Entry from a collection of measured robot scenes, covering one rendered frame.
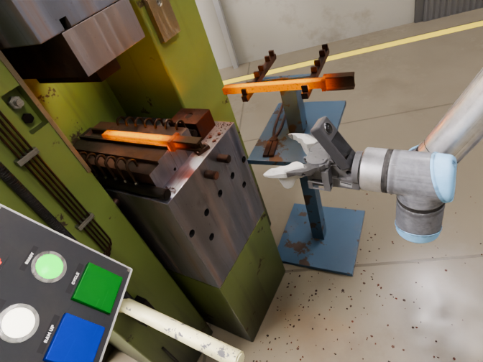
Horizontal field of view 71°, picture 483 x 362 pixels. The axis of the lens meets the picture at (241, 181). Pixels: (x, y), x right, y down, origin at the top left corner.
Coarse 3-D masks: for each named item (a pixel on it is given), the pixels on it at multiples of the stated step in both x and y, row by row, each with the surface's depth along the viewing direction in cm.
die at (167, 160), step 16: (96, 128) 118; (112, 128) 116; (128, 128) 113; (144, 128) 109; (160, 128) 106; (80, 144) 114; (96, 144) 111; (112, 144) 108; (128, 144) 105; (144, 144) 100; (160, 144) 97; (112, 160) 102; (144, 160) 96; (160, 160) 94; (176, 160) 99; (128, 176) 98; (144, 176) 93; (160, 176) 95
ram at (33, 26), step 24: (0, 0) 60; (24, 0) 60; (48, 0) 64; (72, 0) 67; (96, 0) 72; (0, 24) 65; (24, 24) 62; (48, 24) 64; (72, 24) 68; (0, 48) 72
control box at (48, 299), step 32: (0, 224) 57; (32, 224) 61; (0, 256) 54; (32, 256) 58; (64, 256) 62; (96, 256) 66; (0, 288) 52; (32, 288) 56; (64, 288) 59; (0, 320) 50; (96, 320) 60; (0, 352) 48; (32, 352) 51; (96, 352) 57
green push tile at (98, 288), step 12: (84, 276) 62; (96, 276) 63; (108, 276) 65; (84, 288) 61; (96, 288) 62; (108, 288) 64; (84, 300) 60; (96, 300) 61; (108, 300) 63; (108, 312) 62
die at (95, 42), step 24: (120, 0) 76; (96, 24) 72; (120, 24) 77; (24, 48) 76; (48, 48) 72; (72, 48) 69; (96, 48) 73; (120, 48) 78; (24, 72) 84; (48, 72) 79; (72, 72) 74
